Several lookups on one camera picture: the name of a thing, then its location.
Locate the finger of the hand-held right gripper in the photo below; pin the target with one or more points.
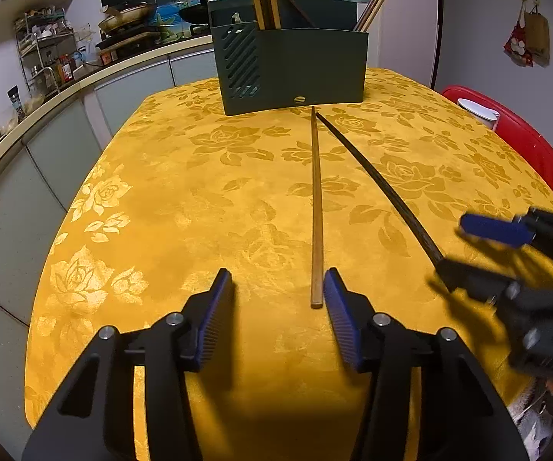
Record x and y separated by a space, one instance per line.
473 283
492 229

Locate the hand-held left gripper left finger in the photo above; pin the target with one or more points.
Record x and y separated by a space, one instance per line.
214 317

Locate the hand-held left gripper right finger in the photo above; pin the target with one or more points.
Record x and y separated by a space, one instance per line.
341 317

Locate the dark green utensil holder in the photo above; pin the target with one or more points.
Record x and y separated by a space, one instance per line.
300 67

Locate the grey patterned cloth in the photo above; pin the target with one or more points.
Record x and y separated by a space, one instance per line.
545 418

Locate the red plastic stool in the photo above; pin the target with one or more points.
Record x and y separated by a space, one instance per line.
535 144

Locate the yellow floral tablecloth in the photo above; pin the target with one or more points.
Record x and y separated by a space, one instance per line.
209 211

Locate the red hanging pouch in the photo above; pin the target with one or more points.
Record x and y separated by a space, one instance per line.
519 43

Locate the brown hanging bag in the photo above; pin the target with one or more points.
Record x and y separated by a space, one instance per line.
538 31

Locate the white glass sliding door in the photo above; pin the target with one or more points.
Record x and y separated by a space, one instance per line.
406 19

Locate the grey base cabinets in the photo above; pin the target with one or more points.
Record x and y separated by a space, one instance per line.
41 153

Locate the beige kitchen countertop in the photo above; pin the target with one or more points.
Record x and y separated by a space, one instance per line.
65 93

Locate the black gas stove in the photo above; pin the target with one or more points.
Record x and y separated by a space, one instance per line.
132 41

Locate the dark patterned jar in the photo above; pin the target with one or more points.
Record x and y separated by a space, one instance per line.
16 103

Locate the blue patterned backsplash panel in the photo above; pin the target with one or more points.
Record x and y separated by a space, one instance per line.
171 19

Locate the black wok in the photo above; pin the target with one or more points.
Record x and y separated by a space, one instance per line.
195 13

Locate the brass wok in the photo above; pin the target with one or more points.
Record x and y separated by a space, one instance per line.
127 15

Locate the metal spice rack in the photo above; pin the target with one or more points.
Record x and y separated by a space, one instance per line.
43 53

